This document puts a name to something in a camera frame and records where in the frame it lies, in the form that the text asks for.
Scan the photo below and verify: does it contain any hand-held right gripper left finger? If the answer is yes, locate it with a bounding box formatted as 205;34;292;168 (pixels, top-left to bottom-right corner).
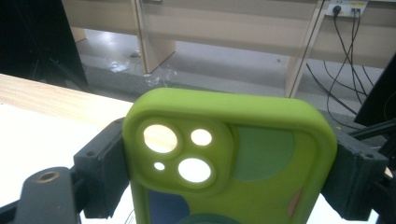
73;117;131;219

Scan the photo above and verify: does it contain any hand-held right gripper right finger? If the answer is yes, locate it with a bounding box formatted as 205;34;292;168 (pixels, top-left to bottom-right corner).
320;126;390;222

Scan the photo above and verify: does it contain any black metal stand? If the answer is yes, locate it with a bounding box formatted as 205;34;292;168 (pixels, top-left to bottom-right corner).
348;119;396;162

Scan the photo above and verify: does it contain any light wooden table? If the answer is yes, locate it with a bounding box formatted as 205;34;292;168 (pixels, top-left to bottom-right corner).
0;73;134;130

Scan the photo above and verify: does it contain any black curtain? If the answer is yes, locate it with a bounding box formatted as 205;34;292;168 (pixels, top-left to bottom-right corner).
354;52;396;127
0;0;88;90

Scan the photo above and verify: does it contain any wooden shelf unit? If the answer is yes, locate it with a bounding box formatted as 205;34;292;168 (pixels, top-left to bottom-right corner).
60;0;396;99

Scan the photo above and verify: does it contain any bundle of black cables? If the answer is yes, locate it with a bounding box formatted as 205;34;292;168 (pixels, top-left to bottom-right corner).
304;6;377;125

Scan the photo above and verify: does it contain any white wall power socket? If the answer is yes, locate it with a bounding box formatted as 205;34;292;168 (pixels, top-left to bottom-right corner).
325;0;369;18

